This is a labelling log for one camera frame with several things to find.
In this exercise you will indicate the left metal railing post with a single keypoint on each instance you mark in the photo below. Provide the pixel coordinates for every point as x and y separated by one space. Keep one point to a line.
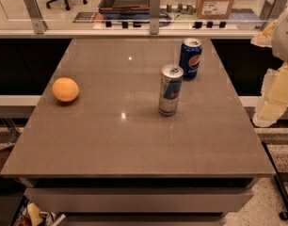
38 24

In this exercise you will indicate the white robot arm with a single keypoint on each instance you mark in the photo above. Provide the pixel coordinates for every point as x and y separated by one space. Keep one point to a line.
280 37

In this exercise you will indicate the metal railing post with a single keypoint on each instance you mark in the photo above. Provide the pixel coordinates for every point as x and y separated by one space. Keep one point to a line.
38 24
154 16
271 10

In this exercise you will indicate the middle metal railing post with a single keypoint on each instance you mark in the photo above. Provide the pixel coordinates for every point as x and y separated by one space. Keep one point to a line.
154 16

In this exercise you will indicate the grey table drawer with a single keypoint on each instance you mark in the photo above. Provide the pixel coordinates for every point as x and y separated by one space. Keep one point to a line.
140 200

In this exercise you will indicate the silver red bull can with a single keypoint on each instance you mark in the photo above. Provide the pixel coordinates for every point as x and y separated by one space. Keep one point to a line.
170 86

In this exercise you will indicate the orange fruit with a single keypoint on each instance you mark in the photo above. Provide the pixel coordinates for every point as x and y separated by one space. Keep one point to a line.
65 89

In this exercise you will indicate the blue pepsi can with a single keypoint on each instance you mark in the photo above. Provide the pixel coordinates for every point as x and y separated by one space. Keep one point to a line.
191 50

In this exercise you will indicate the brown cardboard box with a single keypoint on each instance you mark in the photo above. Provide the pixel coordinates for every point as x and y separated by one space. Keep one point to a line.
214 9

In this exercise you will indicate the right metal railing post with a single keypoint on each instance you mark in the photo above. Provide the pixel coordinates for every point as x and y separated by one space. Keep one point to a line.
271 10

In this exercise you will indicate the clutter bin under table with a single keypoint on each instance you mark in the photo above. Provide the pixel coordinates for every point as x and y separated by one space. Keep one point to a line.
29 214

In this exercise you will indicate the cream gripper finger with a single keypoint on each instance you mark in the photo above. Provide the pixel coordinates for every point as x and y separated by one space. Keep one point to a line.
264 38
274 97

